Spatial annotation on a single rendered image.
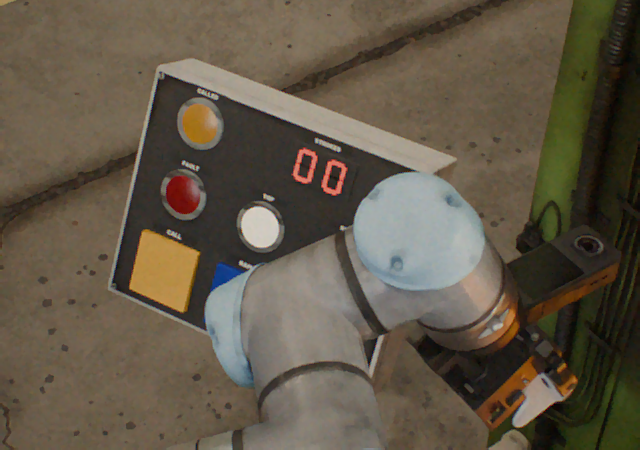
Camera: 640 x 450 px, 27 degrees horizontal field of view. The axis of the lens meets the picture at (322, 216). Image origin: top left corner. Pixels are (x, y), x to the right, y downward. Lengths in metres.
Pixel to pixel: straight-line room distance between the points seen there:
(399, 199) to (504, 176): 2.25
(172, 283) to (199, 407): 1.14
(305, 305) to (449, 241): 0.10
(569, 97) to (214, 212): 0.41
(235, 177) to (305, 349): 0.65
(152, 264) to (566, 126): 0.49
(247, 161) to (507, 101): 1.87
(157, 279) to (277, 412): 0.73
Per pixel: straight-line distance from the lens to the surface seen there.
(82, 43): 3.45
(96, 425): 2.66
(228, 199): 1.48
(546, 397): 1.12
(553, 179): 1.52
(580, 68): 1.41
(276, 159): 1.45
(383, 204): 0.86
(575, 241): 1.05
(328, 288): 0.87
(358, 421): 0.82
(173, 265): 1.53
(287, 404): 0.83
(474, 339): 0.95
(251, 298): 0.89
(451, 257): 0.84
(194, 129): 1.48
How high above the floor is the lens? 2.17
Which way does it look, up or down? 47 degrees down
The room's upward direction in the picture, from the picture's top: 1 degrees clockwise
